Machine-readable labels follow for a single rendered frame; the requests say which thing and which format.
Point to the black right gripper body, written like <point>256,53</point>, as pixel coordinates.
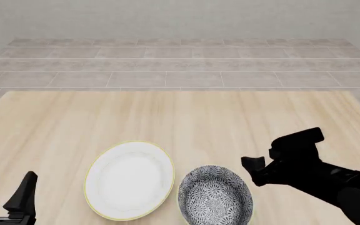
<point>266,175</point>

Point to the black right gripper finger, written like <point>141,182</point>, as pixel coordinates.
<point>254,164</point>

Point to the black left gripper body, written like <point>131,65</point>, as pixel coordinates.
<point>17,220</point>

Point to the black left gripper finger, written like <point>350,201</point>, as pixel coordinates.
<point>22,197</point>

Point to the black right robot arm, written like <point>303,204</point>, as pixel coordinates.
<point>352,189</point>

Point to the black white patterned bowl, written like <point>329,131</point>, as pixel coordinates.
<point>216,199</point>

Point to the white plate with yellow rim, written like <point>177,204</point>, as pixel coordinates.
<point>130,180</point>

